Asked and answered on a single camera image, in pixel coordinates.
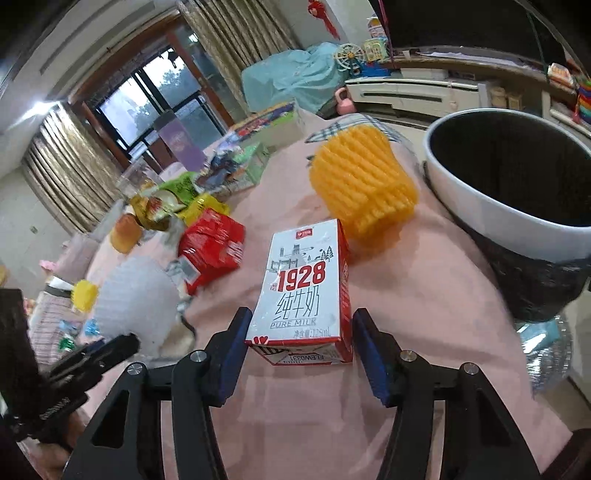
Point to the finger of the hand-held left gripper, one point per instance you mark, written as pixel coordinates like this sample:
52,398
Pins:
57,408
99,353

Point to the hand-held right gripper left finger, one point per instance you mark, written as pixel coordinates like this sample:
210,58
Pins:
231,364

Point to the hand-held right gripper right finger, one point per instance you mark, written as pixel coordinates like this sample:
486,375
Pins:
375,369

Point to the white red milk carton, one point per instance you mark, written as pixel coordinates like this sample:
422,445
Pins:
300,286

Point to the green juice pouch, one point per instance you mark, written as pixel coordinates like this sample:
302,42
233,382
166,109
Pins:
178,187

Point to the white trash bin black liner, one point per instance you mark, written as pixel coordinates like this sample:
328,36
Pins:
512,194

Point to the striped cloth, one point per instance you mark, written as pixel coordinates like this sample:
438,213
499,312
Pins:
51,332

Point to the small yellow foam net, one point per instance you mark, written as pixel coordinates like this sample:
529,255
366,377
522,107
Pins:
85,294

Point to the white foam fruit net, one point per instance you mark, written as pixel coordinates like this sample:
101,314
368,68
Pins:
134,300

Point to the pink printed blanket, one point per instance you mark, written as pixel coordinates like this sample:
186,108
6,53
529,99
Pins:
429,332

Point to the red snack packet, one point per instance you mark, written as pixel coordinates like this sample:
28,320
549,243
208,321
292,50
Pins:
210,249

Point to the yellow snack packet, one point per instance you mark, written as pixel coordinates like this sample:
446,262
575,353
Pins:
205,207

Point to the silver foil mat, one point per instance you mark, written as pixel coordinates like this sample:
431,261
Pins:
549,355

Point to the clear plastic cup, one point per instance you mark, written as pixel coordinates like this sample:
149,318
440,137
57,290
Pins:
136,177

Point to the beige patterned curtain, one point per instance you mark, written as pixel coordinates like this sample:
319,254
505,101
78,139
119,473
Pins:
69,170
240,46

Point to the large yellow foam fruit net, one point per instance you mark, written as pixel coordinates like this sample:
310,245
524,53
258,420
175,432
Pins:
362,184

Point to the blue snack packet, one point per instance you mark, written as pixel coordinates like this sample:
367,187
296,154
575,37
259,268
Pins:
221,168

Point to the green drink carton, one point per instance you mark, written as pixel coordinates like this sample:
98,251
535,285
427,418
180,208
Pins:
254,164

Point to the purple box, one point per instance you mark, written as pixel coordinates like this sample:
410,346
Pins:
180,143

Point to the colourful puzzle box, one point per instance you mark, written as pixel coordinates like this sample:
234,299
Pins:
272,122

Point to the glass sliding door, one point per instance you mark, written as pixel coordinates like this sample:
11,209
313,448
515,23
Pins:
152,97

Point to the pink kettlebell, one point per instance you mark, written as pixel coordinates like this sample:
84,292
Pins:
345,105

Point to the white television cabinet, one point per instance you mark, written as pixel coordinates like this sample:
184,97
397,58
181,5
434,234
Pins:
415,92

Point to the teal cloth covered sofa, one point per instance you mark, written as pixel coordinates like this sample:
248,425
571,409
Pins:
291,78

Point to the ferris wheel toy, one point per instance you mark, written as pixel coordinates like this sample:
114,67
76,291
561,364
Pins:
348,57

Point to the colourful toy house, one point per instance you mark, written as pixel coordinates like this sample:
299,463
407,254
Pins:
376,44

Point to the red hanging knot ornament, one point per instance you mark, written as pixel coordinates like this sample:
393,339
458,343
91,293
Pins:
325,16

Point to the black television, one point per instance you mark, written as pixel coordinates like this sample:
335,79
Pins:
461,23

